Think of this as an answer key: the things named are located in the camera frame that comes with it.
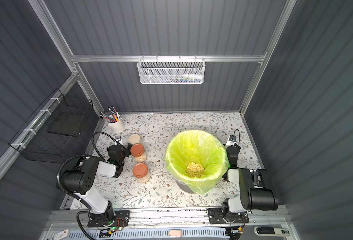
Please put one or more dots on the white wire wall basket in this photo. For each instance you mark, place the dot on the white wire wall basket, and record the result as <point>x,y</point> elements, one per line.
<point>169,72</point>

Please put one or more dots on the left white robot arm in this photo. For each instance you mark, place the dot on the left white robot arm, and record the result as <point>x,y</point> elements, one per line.
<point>76,178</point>

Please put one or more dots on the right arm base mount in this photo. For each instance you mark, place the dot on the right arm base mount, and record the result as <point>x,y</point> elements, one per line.
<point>221,216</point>

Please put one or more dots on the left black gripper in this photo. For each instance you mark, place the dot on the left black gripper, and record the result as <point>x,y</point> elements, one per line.
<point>124,152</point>

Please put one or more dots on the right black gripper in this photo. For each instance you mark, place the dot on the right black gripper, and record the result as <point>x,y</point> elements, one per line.
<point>232,151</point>

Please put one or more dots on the oatmeal jar with beige lid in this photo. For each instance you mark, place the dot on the oatmeal jar with beige lid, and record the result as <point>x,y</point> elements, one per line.
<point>134,139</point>

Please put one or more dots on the oatmeal jar with terracotta lid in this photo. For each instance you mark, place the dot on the oatmeal jar with terracotta lid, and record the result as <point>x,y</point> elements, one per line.
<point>141,173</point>

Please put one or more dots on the black wire side basket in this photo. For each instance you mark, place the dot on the black wire side basket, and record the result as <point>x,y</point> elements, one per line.
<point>60,131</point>

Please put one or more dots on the white tube in basket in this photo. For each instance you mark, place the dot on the white tube in basket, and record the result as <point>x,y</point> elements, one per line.
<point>195,77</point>

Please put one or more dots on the grey bin with green bag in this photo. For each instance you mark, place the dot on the grey bin with green bag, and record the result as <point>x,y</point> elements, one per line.
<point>198,159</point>

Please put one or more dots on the white pen cup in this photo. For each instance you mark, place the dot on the white pen cup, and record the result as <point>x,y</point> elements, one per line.
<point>118,126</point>

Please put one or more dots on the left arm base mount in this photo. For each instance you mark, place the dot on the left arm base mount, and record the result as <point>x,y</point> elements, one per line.
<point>109,219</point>

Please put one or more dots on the pens in cup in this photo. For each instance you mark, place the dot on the pens in cup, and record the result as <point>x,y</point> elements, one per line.
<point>112,115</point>

